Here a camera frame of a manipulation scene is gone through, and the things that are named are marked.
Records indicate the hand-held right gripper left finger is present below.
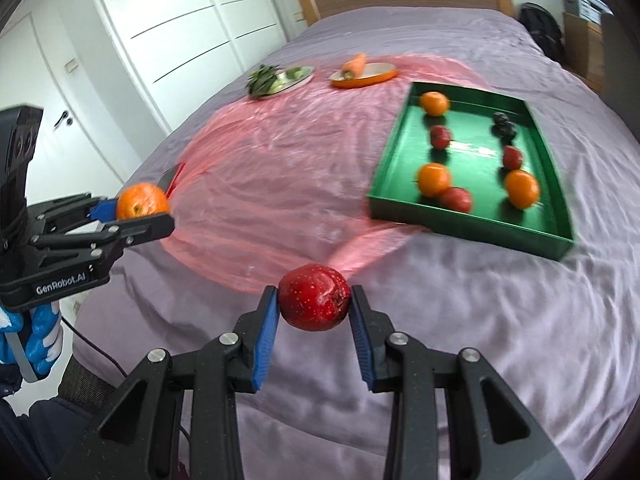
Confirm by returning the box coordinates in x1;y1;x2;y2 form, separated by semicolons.
50;285;281;480

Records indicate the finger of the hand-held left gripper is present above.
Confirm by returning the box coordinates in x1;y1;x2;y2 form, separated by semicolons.
35;192;121;227
29;212;177;262

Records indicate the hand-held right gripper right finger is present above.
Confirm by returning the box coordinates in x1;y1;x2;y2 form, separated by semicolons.
349;284;576;480

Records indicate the orange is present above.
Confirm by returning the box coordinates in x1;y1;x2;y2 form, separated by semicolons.
116;182;171;221
505;170;541;210
416;162;453;198
419;91;450;117

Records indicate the green tray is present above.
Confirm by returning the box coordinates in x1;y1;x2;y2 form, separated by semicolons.
366;81;575;262

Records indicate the person's left hand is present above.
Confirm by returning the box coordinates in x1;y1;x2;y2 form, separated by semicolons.
0;301;65;382

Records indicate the white door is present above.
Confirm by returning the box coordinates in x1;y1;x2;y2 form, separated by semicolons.
0;15;126;196

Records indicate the phone in red case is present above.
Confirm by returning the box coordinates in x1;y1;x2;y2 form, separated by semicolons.
157;162;187;196

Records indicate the pink plastic sheet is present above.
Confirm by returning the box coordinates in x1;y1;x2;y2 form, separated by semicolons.
160;55;481;293

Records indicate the leafy bok choy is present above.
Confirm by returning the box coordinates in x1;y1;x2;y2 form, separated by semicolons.
247;64;281;98

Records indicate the white wardrobe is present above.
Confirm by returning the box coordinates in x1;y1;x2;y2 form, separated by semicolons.
87;0;296;136

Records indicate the grey plate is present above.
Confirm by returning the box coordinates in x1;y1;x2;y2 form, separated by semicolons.
260;66;316;96

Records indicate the person's navy clothing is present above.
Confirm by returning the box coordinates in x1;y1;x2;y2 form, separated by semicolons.
0;400;96;480

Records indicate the carrot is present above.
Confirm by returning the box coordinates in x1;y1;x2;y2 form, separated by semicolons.
341;53;367;81

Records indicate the orange oval dish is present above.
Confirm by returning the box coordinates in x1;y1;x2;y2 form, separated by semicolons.
330;62;399;90

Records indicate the black backpack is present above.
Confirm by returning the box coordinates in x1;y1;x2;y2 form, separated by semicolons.
517;2;566;63

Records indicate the wooden drawer cabinet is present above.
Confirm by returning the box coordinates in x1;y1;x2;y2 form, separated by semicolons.
562;12;606;93

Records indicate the white printer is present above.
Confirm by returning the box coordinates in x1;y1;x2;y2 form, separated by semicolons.
560;0;613;23

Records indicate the black cable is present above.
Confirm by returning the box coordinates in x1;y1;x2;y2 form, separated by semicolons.
62;324;132;383

